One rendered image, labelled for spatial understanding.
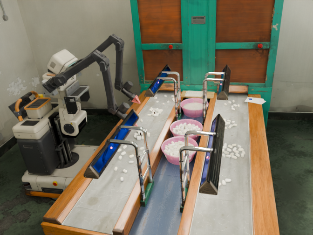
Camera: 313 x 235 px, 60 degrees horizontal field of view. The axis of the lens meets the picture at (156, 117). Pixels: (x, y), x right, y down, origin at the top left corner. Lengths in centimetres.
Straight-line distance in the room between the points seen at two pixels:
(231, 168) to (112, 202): 78
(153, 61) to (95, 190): 159
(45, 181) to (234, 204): 180
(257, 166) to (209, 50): 131
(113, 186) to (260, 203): 86
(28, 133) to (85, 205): 110
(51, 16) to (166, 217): 322
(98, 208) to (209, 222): 62
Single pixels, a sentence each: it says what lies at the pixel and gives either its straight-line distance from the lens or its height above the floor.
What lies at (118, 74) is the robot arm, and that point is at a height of 112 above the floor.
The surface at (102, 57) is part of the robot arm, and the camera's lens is 201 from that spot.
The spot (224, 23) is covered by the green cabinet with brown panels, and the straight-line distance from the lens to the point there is 269.
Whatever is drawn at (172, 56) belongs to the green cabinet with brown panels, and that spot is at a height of 114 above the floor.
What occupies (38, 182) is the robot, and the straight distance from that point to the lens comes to 286.
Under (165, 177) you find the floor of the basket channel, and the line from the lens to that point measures 188.
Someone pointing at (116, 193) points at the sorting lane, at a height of 74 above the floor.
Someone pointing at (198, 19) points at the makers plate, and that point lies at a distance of 270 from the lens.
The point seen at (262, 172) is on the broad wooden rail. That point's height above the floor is 76.
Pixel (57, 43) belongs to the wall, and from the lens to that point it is 421.
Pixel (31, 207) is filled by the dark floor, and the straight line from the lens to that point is 301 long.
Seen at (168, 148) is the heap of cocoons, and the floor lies 72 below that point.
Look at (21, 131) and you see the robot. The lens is 262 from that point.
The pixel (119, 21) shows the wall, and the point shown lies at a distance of 376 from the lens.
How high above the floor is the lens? 189
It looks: 28 degrees down
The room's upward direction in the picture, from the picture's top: 5 degrees counter-clockwise
